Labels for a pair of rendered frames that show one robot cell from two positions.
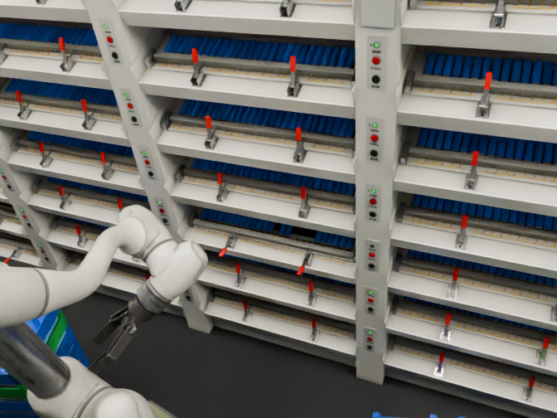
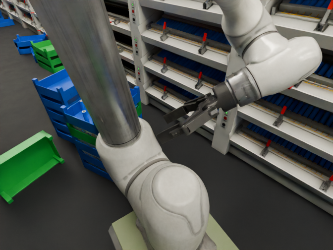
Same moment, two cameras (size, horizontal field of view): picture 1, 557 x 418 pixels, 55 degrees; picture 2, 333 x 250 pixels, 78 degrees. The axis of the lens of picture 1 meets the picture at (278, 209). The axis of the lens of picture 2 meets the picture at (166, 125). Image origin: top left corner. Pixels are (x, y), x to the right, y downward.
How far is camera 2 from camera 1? 1.02 m
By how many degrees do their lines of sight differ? 14
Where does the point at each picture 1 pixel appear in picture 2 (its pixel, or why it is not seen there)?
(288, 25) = not seen: outside the picture
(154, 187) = not seen: hidden behind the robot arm
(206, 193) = (301, 24)
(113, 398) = (178, 172)
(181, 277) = (291, 69)
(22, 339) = (105, 50)
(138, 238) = (254, 15)
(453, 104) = not seen: outside the picture
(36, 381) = (106, 121)
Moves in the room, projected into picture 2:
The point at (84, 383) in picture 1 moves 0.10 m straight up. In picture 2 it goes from (149, 147) to (147, 115)
